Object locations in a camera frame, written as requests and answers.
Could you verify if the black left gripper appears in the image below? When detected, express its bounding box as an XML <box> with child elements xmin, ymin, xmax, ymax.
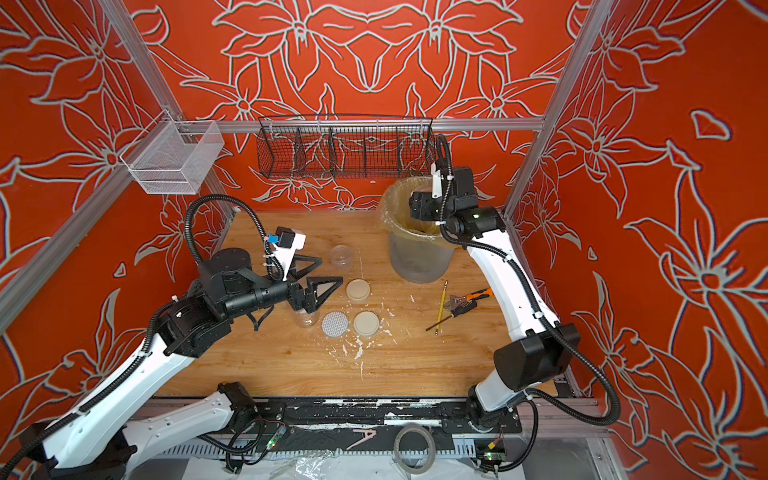
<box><xmin>224</xmin><ymin>251</ymin><xmax>344</xmax><ymax>322</ymax></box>

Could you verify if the glass jar patterned lid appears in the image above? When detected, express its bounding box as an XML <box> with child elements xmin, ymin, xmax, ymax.
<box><xmin>293</xmin><ymin>309</ymin><xmax>319</xmax><ymax>328</ymax></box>

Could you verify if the beige lid of back jar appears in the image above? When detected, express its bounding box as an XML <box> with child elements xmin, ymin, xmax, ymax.
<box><xmin>345</xmin><ymin>278</ymin><xmax>371</xmax><ymax>304</ymax></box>

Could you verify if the beige lid of jar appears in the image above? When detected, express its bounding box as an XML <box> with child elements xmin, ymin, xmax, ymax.
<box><xmin>345</xmin><ymin>278</ymin><xmax>371</xmax><ymax>304</ymax></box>
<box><xmin>353</xmin><ymin>311</ymin><xmax>380</xmax><ymax>338</ymax></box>

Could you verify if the beige lid of front jar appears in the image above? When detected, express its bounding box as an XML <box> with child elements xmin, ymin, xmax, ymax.
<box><xmin>353</xmin><ymin>311</ymin><xmax>380</xmax><ymax>338</ymax></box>

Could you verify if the glass jar beige lid back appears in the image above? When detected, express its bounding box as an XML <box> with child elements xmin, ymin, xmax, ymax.
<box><xmin>329</xmin><ymin>245</ymin><xmax>355</xmax><ymax>269</ymax></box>

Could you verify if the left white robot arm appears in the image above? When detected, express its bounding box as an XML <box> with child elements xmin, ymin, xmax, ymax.
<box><xmin>1</xmin><ymin>248</ymin><xmax>343</xmax><ymax>479</ymax></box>

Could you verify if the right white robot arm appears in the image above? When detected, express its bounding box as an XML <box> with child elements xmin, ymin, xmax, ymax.
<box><xmin>409</xmin><ymin>135</ymin><xmax>580</xmax><ymax>429</ymax></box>

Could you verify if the translucent ribbed trash bin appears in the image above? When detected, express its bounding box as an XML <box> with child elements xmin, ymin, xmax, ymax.
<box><xmin>389</xmin><ymin>232</ymin><xmax>454</xmax><ymax>284</ymax></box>

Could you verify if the yellow pencil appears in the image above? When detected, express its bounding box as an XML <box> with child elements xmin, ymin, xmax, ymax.
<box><xmin>434</xmin><ymin>279</ymin><xmax>449</xmax><ymax>336</ymax></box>

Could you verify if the clear tape roll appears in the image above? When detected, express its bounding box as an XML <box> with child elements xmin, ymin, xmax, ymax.
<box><xmin>392</xmin><ymin>423</ymin><xmax>437</xmax><ymax>476</ymax></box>

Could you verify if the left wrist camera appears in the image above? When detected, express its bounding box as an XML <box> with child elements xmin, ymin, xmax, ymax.
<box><xmin>267</xmin><ymin>227</ymin><xmax>306</xmax><ymax>270</ymax></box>

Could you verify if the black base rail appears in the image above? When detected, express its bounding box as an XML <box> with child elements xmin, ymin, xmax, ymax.
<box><xmin>255</xmin><ymin>397</ymin><xmax>522</xmax><ymax>434</ymax></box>

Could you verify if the black wire wall basket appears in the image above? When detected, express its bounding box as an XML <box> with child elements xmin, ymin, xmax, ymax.
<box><xmin>256</xmin><ymin>114</ymin><xmax>436</xmax><ymax>180</ymax></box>

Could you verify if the clear plastic wall basket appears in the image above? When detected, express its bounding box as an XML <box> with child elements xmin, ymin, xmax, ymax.
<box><xmin>119</xmin><ymin>111</ymin><xmax>224</xmax><ymax>195</ymax></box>

